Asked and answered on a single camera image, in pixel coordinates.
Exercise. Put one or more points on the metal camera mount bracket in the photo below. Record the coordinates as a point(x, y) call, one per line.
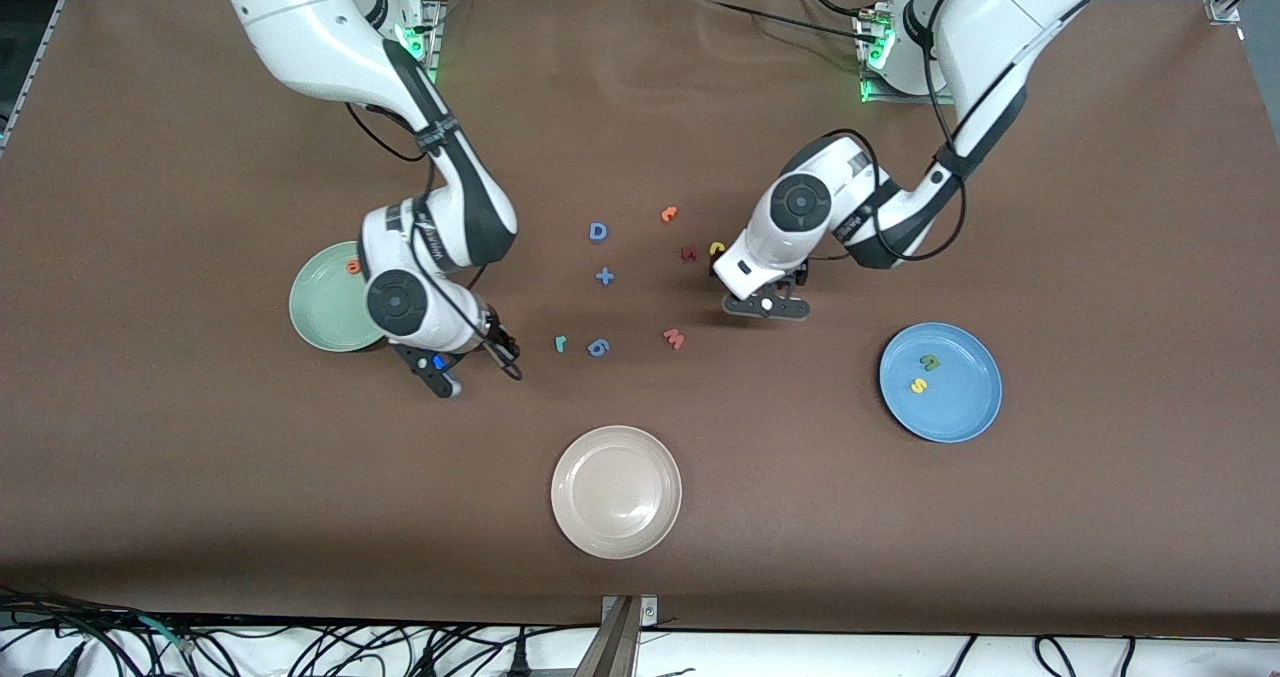
point(620, 637)

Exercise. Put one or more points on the blue letter D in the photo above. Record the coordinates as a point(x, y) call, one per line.
point(593, 232)

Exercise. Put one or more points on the brown table cover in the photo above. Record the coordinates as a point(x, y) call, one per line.
point(900, 517)

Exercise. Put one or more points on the light green plate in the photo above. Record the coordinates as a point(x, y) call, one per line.
point(325, 307)

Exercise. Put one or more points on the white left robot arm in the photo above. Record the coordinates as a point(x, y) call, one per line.
point(1000, 17)

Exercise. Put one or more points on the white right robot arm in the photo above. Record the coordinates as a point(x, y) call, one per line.
point(300, 27)

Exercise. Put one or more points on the blue plus sign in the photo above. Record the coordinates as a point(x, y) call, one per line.
point(604, 277)

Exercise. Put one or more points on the blue plate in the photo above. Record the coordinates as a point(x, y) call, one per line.
point(960, 407)

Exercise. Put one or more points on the pink letter w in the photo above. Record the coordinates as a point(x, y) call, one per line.
point(674, 338)

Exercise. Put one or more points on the blue number 6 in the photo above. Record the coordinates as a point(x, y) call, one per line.
point(594, 350)

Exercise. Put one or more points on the beige plate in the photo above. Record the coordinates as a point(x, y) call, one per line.
point(616, 492)

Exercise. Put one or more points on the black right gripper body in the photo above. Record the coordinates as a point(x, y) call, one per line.
point(497, 340)

